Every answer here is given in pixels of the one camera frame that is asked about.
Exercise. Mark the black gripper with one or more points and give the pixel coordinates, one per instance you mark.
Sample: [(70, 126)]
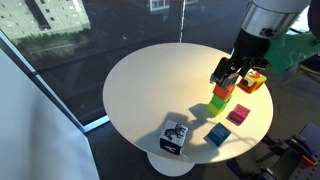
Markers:
[(250, 46)]

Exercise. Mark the orange plush cube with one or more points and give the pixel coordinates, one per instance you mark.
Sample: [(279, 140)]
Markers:
[(250, 85)]

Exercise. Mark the small orange cube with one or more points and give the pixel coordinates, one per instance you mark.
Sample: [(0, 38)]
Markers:
[(222, 91)]

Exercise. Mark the small green cube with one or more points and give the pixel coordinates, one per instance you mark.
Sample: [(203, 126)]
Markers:
[(220, 101)]

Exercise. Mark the small pink cube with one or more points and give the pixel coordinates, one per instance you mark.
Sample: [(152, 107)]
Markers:
[(239, 113)]

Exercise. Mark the small lime cube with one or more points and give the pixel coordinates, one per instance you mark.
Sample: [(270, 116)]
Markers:
[(215, 110)]

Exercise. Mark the small blue cube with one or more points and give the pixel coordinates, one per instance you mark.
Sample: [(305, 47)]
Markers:
[(219, 133)]

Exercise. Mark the black white patterned plush cube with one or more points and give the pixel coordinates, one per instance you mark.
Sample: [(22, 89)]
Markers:
[(173, 133)]

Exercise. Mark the orange purple clamp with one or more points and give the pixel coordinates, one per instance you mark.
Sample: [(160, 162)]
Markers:
[(246, 168), (301, 146)]

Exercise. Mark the black perforated breadboard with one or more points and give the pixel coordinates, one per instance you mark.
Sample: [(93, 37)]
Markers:
[(300, 171)]

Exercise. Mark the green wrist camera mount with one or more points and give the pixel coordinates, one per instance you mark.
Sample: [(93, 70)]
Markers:
[(290, 50)]

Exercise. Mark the white table pedestal base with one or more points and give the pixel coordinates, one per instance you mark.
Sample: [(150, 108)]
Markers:
[(166, 166)]

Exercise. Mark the slanted window frame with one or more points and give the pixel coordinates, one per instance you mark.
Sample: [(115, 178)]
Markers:
[(66, 113)]

